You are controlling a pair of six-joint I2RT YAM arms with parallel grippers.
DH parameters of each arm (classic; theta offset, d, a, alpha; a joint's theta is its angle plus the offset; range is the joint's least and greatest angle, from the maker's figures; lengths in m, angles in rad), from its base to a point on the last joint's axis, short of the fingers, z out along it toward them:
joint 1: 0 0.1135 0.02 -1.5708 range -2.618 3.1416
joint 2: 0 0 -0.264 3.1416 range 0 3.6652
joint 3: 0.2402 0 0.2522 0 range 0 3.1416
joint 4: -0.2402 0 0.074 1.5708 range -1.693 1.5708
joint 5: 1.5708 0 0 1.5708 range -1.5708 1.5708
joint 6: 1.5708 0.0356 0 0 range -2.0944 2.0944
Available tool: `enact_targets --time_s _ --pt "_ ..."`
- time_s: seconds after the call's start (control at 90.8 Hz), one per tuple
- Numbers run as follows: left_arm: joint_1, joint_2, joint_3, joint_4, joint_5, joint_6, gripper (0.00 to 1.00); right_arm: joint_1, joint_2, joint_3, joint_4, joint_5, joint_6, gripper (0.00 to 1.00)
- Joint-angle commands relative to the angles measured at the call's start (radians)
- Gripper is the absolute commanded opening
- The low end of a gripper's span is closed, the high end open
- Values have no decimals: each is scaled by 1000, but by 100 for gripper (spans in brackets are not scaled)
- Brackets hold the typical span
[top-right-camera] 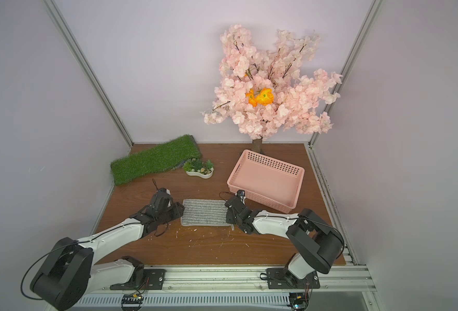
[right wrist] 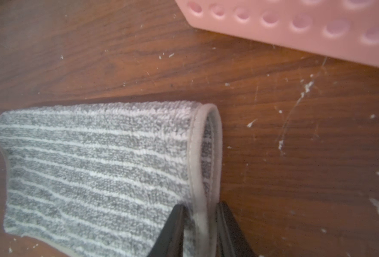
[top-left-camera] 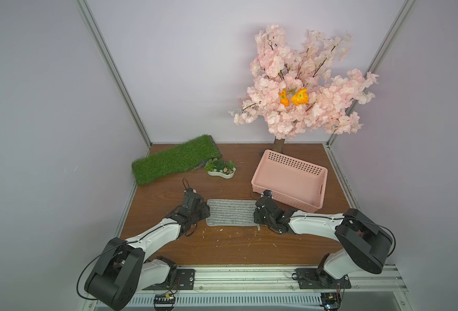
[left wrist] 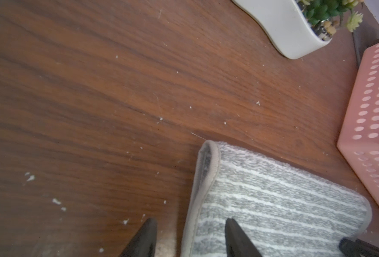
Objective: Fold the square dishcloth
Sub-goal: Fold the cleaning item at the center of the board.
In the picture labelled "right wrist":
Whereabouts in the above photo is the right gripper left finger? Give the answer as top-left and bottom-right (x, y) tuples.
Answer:
(148, 204), (187, 257)

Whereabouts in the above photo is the pink plastic basket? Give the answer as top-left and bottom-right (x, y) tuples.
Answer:
(177, 0), (379, 67)

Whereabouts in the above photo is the grey striped dishcloth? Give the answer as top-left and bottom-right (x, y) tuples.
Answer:
(0, 101), (223, 257)

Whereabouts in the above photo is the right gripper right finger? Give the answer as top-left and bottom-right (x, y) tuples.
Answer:
(216, 201), (256, 257)

